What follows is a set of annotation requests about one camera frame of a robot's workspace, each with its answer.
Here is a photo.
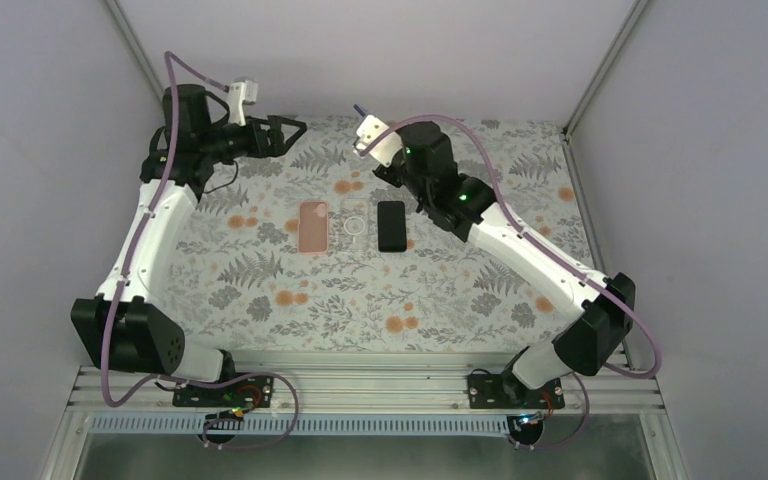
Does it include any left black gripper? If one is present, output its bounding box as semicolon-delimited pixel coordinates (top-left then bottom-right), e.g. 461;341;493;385
199;115;305;164

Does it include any clear phone case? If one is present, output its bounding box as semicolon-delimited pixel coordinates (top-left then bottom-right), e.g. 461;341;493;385
338;198;370;254

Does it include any pink phone case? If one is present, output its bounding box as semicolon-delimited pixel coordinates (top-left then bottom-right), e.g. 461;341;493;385
297;201;329;255

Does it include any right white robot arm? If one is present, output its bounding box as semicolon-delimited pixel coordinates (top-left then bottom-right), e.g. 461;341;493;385
354;115;635;407

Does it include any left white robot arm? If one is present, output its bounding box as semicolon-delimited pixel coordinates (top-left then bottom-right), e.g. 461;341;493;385
70;80;307;405

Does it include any floral table mat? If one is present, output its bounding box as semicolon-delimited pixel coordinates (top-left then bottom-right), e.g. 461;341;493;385
159;116;564;352

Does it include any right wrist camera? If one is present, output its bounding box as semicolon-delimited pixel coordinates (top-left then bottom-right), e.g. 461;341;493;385
353;114;404;167

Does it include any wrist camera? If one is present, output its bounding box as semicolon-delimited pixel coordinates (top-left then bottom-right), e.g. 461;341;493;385
227;77;259;126
353;114;404;167

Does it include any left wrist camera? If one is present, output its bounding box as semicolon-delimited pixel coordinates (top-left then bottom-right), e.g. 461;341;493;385
227;77;259;126

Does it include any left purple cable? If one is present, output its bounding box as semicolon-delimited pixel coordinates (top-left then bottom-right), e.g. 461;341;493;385
100;51;233;408

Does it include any purple cable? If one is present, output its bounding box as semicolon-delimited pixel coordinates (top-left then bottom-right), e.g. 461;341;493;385
100;51;233;408
364;113;664;381

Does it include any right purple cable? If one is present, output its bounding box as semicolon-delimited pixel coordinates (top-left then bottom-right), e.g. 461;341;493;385
364;113;664;381

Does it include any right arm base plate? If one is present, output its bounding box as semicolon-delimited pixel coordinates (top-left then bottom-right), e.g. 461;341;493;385
466;369;565;410

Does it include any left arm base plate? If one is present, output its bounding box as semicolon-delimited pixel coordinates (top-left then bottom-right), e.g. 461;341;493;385
172;375;274;410

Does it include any grey slotted cable duct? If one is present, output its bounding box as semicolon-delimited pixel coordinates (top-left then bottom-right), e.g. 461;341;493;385
89;413;508;437

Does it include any aluminium mounting rail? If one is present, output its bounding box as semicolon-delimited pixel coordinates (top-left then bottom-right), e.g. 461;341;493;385
65;349;666;416

